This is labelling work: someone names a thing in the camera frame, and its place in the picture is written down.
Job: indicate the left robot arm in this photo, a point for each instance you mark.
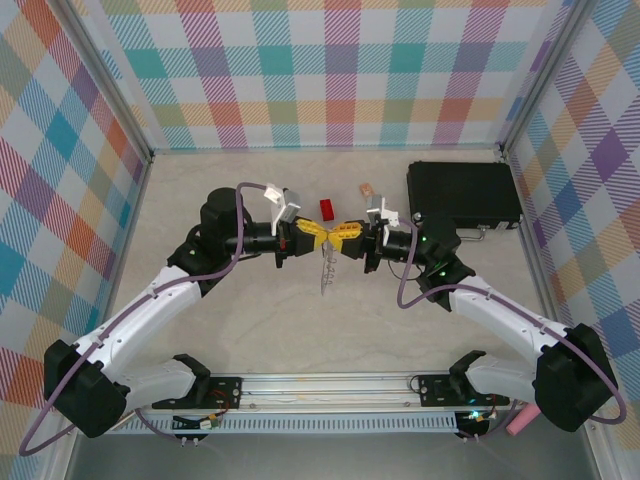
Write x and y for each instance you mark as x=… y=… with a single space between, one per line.
x=145 y=310

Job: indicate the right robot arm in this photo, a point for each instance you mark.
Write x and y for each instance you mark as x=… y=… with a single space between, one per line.
x=500 y=310

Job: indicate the red block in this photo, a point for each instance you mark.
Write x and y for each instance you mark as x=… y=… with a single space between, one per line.
x=328 y=210

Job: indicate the small orange patterned block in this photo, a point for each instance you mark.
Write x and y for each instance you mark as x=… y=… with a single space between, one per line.
x=366 y=190

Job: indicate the black case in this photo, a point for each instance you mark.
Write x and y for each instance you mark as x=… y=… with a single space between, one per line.
x=460 y=190

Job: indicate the black round LED module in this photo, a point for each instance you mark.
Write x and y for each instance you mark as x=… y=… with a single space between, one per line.
x=472 y=422

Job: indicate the pink toy microphone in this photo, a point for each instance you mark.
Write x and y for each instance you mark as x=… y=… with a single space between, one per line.
x=520 y=424

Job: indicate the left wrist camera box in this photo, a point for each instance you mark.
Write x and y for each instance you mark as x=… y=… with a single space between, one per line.
x=290 y=205

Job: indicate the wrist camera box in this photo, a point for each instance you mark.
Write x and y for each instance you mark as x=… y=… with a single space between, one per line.
x=382 y=212
x=290 y=205

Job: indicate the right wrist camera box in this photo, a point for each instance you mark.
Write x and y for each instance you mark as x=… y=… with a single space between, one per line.
x=382 y=212

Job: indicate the aluminium side rail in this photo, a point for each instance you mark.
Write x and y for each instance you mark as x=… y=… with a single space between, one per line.
x=536 y=260
x=124 y=255

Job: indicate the wide aluminium mounting rail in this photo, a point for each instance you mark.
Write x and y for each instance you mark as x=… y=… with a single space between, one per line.
x=325 y=387

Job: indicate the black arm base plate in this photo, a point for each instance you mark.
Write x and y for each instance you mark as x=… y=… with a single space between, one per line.
x=227 y=392
x=432 y=390

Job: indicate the aluminium frame post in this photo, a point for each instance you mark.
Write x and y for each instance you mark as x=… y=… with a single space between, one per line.
x=542 y=75
x=114 y=85

